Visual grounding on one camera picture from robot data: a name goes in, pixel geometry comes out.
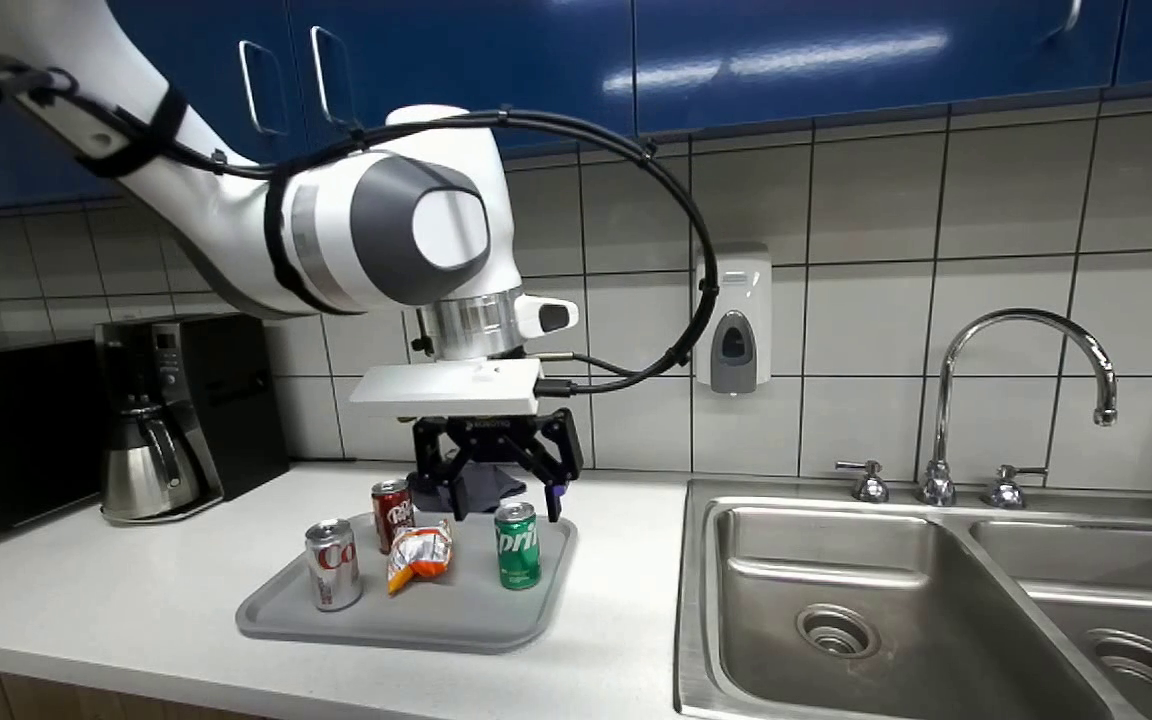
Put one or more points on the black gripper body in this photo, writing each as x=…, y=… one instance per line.
x=496, y=436

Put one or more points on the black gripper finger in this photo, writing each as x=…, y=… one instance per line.
x=437, y=488
x=555, y=478

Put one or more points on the red Coke can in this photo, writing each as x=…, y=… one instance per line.
x=394, y=516

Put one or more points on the green Sprite can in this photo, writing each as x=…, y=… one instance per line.
x=519, y=551

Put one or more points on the silver Diet Coke can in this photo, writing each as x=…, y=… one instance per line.
x=335, y=564

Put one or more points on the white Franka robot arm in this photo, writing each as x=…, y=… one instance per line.
x=339, y=227

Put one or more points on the grey plastic tray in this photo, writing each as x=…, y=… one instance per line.
x=468, y=615

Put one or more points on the dark crumpled cloth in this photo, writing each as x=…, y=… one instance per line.
x=485, y=488

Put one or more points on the orange snack bag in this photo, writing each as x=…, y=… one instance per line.
x=418, y=559

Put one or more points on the black steel coffee maker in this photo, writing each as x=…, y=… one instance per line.
x=222, y=384

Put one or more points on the stainless steel double sink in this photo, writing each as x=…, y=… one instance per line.
x=869, y=602

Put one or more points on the chrome kitchen faucet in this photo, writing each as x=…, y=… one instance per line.
x=945, y=412

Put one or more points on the black microwave oven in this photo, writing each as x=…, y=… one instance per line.
x=19, y=434

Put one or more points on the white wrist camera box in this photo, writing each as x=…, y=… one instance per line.
x=441, y=384

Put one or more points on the white wall soap dispenser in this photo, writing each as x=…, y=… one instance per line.
x=734, y=321

